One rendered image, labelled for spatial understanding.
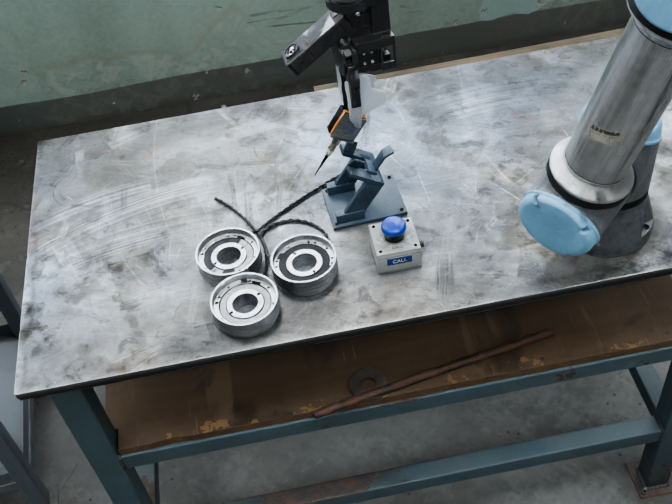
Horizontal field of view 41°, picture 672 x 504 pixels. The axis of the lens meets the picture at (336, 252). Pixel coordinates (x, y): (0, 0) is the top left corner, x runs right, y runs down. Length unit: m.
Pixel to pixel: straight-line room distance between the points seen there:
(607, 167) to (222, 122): 0.83
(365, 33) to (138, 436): 0.79
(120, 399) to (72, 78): 1.66
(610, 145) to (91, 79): 2.24
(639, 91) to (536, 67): 0.74
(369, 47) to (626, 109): 0.40
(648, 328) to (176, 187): 0.89
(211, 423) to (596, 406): 1.02
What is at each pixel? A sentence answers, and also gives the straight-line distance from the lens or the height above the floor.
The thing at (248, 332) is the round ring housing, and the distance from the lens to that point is 1.35.
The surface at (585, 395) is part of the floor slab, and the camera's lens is 2.27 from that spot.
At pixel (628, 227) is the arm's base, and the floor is 0.85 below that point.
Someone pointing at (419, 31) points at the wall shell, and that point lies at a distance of 3.16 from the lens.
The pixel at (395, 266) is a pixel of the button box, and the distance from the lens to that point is 1.41.
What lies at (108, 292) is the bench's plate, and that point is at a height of 0.80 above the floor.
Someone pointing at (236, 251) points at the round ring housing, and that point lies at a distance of 1.47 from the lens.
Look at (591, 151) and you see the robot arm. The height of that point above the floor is 1.10.
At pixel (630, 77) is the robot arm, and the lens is 1.09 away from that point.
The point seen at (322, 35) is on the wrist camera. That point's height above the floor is 1.15.
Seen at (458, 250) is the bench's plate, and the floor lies 0.80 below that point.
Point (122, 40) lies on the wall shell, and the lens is 3.05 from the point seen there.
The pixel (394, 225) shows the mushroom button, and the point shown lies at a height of 0.87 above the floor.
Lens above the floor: 1.87
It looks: 47 degrees down
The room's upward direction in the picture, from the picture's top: 8 degrees counter-clockwise
